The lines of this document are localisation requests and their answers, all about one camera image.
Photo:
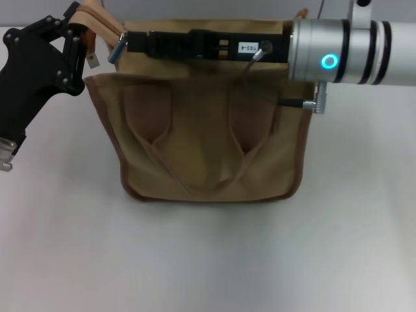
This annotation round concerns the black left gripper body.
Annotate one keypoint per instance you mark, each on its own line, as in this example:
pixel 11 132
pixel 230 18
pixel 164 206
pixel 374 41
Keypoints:
pixel 26 81

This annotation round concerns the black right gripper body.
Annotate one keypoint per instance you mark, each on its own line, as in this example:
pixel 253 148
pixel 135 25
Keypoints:
pixel 234 45

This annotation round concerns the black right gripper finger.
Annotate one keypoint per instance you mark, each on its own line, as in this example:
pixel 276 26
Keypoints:
pixel 139 48
pixel 139 37

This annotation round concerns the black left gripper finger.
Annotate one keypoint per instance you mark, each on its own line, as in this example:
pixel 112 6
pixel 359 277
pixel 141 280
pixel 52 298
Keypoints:
pixel 73 58
pixel 52 24

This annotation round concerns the silver metal zipper pull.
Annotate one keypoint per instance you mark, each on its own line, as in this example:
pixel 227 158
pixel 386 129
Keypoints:
pixel 117 50

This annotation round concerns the khaki canvas food bag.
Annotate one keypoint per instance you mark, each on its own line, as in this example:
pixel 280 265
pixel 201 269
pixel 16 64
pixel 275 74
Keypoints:
pixel 208 139

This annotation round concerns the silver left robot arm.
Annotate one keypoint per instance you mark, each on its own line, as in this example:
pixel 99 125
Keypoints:
pixel 5 151

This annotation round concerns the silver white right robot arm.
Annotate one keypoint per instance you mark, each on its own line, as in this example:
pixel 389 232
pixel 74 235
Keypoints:
pixel 357 55

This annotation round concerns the silver camera mount clamp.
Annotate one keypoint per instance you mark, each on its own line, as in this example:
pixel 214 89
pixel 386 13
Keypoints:
pixel 360 16

